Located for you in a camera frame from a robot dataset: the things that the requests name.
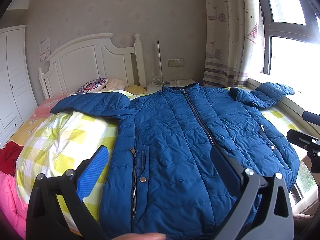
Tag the window with dark frame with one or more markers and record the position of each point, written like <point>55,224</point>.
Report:
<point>291,38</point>

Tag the white slim desk lamp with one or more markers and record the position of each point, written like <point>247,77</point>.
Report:
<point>158,80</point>

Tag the pink garment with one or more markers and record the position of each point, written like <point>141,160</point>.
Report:
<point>14,208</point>

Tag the beige wall socket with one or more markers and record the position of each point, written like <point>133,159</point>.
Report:
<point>176,62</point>

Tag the paper notice on wall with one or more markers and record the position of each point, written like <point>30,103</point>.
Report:
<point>44,48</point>

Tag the white bedside table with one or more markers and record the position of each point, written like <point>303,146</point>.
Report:
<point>152,88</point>

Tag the blue quilted puffer jacket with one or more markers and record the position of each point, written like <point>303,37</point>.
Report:
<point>190,152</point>

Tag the white wardrobe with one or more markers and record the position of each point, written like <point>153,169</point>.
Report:
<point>17,99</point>

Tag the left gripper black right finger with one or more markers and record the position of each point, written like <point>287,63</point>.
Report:
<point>274,218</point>

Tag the white wooden headboard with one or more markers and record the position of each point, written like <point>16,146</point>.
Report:
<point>90,57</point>

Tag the red garment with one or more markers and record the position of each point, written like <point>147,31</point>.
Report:
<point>8,157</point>

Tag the white charger with cable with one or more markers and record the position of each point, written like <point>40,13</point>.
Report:
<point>178,78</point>

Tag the nautical print curtain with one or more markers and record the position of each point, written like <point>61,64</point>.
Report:
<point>235,42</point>

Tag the beige floral pillow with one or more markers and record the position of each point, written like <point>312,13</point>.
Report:
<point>114,84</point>

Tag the pink orange floral sheet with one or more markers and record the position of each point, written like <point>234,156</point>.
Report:
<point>39,115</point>

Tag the yellow pillow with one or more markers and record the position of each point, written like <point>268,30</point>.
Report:
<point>136,90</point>

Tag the person's left hand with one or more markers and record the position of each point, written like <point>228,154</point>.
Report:
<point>144,236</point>

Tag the yellow white checkered quilt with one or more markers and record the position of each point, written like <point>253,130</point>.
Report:
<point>65,144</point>

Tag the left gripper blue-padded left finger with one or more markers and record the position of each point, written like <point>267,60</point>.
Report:
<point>45,219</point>

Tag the colourful patterned pillow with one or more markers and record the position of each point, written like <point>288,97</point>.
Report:
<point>93,86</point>

